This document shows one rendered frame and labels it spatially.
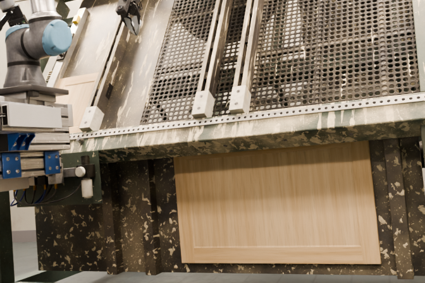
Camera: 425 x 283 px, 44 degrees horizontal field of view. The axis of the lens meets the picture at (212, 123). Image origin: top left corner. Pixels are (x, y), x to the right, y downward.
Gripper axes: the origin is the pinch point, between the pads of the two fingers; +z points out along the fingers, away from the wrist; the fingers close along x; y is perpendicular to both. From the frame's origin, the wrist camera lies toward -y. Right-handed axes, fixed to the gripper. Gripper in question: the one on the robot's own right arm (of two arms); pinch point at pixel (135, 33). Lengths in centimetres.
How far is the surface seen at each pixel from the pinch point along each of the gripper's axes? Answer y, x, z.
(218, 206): -21, -26, 80
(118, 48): 31.7, 26.5, 13.7
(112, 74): 18.2, 27.3, 23.1
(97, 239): -19, 44, 97
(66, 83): 23, 58, 26
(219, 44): 17.7, -32.0, 15.7
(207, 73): 1.2, -28.1, 23.7
